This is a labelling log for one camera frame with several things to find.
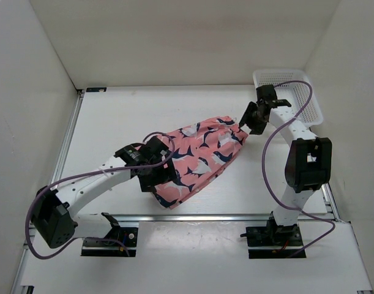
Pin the left aluminium rail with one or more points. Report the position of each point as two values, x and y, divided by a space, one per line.
57 172

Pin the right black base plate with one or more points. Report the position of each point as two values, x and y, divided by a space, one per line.
273 243

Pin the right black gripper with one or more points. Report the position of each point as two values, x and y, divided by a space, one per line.
257 129

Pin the front aluminium rail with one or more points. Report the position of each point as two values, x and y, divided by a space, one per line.
191 217

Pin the pink shark print shorts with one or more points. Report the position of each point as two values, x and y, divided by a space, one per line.
202 152

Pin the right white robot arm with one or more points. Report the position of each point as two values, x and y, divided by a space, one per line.
307 168

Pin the aluminium rail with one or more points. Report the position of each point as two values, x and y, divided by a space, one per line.
330 202
57 172
191 217

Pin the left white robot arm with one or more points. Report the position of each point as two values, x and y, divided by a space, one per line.
55 212

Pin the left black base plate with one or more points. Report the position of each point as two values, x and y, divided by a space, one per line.
120 241

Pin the right aluminium rail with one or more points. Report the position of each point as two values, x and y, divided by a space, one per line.
330 202

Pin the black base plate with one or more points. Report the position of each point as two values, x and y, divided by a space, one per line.
120 241
273 243

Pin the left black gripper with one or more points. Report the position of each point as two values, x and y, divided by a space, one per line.
166 174

